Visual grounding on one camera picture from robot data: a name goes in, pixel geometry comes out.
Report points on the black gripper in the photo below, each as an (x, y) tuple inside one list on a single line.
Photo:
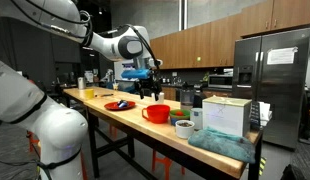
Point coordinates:
[(148, 84)]

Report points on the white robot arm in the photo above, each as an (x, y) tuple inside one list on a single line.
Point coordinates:
[(61, 130)]

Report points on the red plate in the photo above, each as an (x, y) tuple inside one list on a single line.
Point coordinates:
[(113, 106)]

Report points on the white translucent cup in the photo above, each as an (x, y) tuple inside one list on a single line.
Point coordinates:
[(160, 99)]

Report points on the red mug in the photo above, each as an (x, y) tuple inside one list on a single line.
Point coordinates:
[(157, 114)]

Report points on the green bowl with tomato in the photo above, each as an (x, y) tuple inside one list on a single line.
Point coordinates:
[(179, 114)]

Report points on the black marker pen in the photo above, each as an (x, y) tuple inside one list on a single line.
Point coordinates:
[(106, 95)]

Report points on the dark blender jar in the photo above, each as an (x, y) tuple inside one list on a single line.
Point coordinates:
[(186, 96)]

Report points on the white cup with dark contents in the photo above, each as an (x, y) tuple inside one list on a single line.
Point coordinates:
[(184, 128)]

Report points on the white mug behind bowl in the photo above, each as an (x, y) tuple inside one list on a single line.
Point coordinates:
[(196, 117)]

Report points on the yellow cup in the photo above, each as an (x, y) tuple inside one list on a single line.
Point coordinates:
[(89, 93)]

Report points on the white cylinder container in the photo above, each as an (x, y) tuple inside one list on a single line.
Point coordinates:
[(81, 83)]

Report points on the teal towel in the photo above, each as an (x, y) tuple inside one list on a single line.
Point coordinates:
[(233, 146)]

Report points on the white cardboard box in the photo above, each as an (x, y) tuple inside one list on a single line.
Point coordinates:
[(228, 115)]

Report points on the orange stool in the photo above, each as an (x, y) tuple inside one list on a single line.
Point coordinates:
[(165, 161)]

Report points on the stainless steel refrigerator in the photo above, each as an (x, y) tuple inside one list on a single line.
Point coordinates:
[(281, 86)]

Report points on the paper sheet on refrigerator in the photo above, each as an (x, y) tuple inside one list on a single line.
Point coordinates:
[(281, 56)]

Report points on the blue wrist camera box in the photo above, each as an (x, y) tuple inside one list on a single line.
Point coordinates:
[(136, 74)]

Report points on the wooden wall cabinets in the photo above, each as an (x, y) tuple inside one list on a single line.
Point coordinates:
[(212, 44)]

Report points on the black table frame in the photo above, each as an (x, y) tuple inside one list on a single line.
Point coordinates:
[(160, 137)]

